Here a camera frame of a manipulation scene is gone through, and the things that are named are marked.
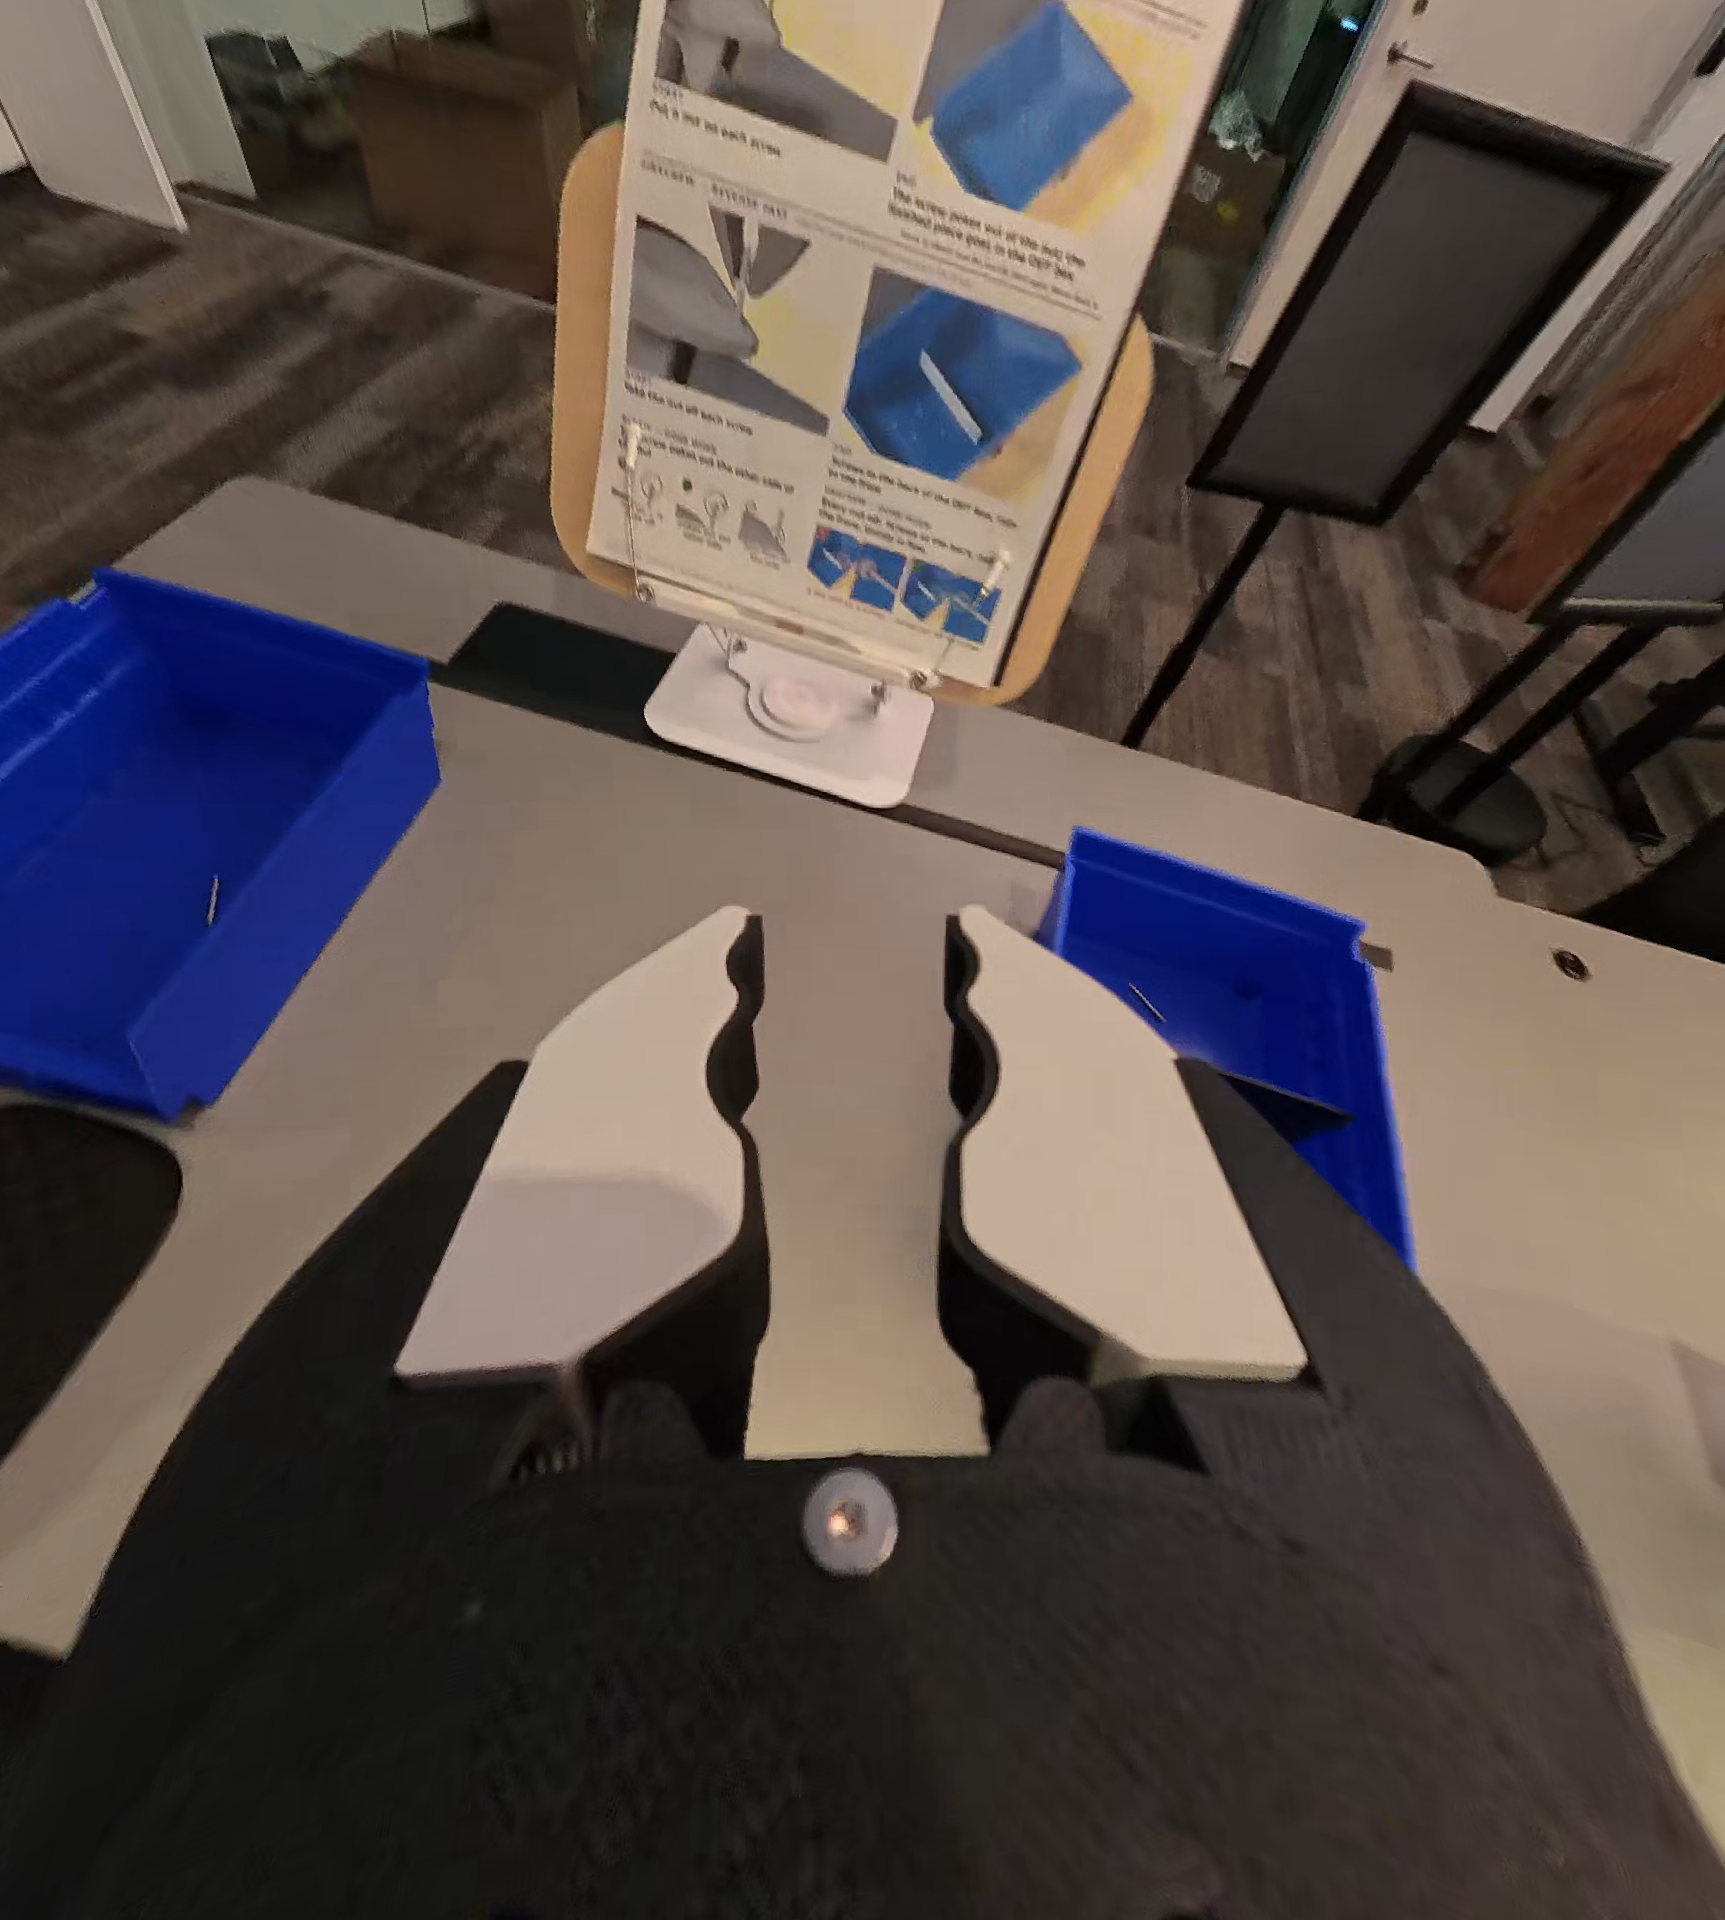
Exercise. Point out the wooden instruction board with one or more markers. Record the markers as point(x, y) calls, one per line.
point(803, 300)

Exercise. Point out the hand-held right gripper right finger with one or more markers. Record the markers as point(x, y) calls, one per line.
point(1118, 1200)

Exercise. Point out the open cardboard box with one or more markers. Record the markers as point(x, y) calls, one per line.
point(466, 165)

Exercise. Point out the portrait display on stand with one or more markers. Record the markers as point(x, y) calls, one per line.
point(1702, 495)

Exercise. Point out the white board stand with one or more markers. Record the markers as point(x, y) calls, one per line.
point(834, 764)

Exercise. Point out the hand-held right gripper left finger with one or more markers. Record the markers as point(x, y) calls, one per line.
point(594, 1184)

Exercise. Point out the blue bin with divider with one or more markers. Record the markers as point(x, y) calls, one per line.
point(1282, 1020)

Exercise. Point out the blue plastic bin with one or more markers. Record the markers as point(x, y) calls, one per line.
point(82, 841)

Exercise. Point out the wooden column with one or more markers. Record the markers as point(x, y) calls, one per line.
point(1657, 360)

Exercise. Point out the black framed panel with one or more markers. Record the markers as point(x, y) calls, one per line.
point(1418, 300)

